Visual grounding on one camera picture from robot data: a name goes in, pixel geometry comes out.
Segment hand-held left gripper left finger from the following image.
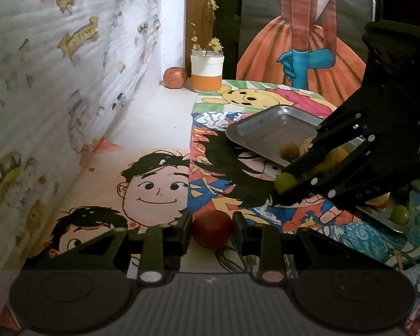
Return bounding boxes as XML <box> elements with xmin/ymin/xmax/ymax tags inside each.
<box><xmin>49</xmin><ymin>211</ymin><xmax>194</xmax><ymax>285</ymax></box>

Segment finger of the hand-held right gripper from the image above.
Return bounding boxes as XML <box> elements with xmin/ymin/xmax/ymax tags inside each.
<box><xmin>287</xmin><ymin>111</ymin><xmax>372</xmax><ymax>178</ymax></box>
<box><xmin>275</xmin><ymin>143</ymin><xmax>379</xmax><ymax>207</ymax></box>

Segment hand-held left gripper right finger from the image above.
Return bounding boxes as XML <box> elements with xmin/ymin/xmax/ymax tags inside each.
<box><xmin>233</xmin><ymin>212</ymin><xmax>379</xmax><ymax>285</ymax></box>

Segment dark red round fruit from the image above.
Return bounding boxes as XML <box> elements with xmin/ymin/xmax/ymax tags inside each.
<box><xmin>192</xmin><ymin>211</ymin><xmax>234</xmax><ymax>250</ymax></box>

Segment yellow fruit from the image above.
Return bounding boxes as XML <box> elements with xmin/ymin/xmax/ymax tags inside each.
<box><xmin>320</xmin><ymin>148</ymin><xmax>351</xmax><ymax>171</ymax></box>

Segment green grape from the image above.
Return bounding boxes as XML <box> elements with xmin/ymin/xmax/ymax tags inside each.
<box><xmin>275</xmin><ymin>172</ymin><xmax>300</xmax><ymax>194</ymax></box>
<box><xmin>391</xmin><ymin>205</ymin><xmax>410</xmax><ymax>225</ymax></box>

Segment metal tray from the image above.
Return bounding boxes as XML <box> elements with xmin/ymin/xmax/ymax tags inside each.
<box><xmin>226</xmin><ymin>105</ymin><xmax>407</xmax><ymax>236</ymax></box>

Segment pale peach fruit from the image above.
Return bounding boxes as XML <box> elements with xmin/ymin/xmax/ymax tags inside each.
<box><xmin>365</xmin><ymin>196</ymin><xmax>390</xmax><ymax>211</ymax></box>

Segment peach boy faces drawing sheet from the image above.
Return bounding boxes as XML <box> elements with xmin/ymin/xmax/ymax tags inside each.
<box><xmin>24</xmin><ymin>138</ymin><xmax>194</xmax><ymax>271</ymax></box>

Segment colourful black-haired figure drawing sheet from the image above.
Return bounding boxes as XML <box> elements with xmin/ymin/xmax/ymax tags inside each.
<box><xmin>188</xmin><ymin>111</ymin><xmax>358</xmax><ymax>233</ymax></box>

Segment yellow bear drawing sheet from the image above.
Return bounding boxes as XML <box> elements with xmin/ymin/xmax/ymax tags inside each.
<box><xmin>194</xmin><ymin>80</ymin><xmax>337</xmax><ymax>120</ymax></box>

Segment white and orange jar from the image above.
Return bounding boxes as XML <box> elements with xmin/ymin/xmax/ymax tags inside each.
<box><xmin>190</xmin><ymin>50</ymin><xmax>225</xmax><ymax>92</ymax></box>

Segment yellow flower sprigs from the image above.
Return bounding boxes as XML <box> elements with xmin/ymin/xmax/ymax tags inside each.
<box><xmin>190</xmin><ymin>0</ymin><xmax>224</xmax><ymax>57</ymax></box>

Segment reddish brown apple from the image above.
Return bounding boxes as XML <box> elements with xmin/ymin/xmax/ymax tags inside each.
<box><xmin>163</xmin><ymin>66</ymin><xmax>188</xmax><ymax>89</ymax></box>

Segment white printed blanket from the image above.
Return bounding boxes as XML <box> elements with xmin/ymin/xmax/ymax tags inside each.
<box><xmin>0</xmin><ymin>0</ymin><xmax>162</xmax><ymax>271</ymax></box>

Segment wall poster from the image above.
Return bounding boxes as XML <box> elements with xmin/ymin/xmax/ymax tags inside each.
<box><xmin>236</xmin><ymin>0</ymin><xmax>376</xmax><ymax>108</ymax></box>

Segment brown wooden post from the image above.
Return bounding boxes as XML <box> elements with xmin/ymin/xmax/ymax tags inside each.
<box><xmin>185</xmin><ymin>0</ymin><xmax>216</xmax><ymax>75</ymax></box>

